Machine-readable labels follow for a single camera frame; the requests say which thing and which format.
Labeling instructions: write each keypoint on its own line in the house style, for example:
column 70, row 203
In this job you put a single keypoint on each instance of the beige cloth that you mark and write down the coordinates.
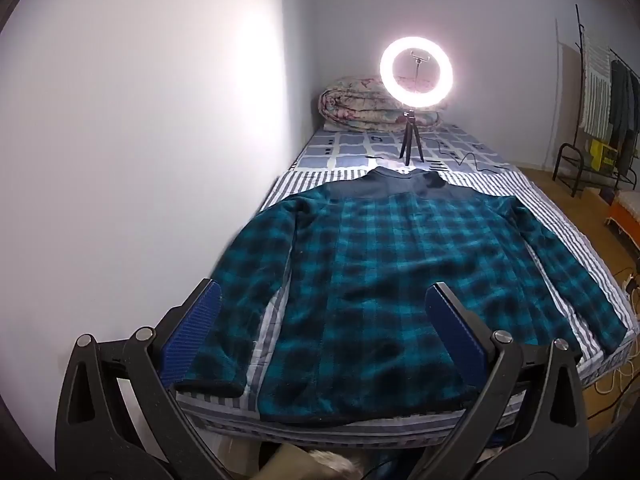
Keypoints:
column 282, row 462

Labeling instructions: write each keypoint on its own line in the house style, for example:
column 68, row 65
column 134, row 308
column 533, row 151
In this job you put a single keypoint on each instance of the dark hanging clothes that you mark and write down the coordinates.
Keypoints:
column 622, row 105

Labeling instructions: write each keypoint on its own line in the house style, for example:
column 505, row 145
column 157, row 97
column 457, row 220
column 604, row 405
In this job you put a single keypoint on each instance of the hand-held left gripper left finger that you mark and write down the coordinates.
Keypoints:
column 192, row 330

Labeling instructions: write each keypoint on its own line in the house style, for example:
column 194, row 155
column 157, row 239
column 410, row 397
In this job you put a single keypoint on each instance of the yellow crate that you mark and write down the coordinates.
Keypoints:
column 602, row 155

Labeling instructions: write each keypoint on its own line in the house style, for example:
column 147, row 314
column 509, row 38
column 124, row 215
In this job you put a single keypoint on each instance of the teal plaid fleece jacket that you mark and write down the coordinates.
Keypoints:
column 360, row 270

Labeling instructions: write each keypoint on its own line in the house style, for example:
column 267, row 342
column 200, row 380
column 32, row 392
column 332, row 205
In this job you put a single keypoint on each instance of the white striped hanging towel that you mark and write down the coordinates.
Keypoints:
column 595, row 90

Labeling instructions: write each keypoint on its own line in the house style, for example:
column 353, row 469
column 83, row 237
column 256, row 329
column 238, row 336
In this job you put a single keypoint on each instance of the blue checked bedsheet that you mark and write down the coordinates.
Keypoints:
column 350, row 152

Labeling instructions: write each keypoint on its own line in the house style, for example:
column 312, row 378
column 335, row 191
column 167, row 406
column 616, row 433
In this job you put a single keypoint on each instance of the purple box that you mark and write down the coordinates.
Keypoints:
column 605, row 196

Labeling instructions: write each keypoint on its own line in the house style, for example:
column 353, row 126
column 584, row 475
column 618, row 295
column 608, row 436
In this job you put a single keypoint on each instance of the black clothes rack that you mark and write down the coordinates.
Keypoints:
column 580, row 50

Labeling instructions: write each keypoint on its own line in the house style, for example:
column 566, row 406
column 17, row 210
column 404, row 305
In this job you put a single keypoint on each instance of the folded floral quilt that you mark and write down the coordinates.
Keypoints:
column 350, row 105

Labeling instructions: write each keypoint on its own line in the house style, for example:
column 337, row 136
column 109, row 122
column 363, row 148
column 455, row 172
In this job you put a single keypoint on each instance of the orange covered bench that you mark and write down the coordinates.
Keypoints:
column 627, row 215

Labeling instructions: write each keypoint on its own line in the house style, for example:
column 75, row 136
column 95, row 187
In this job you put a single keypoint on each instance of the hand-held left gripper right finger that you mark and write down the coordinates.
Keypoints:
column 455, row 330

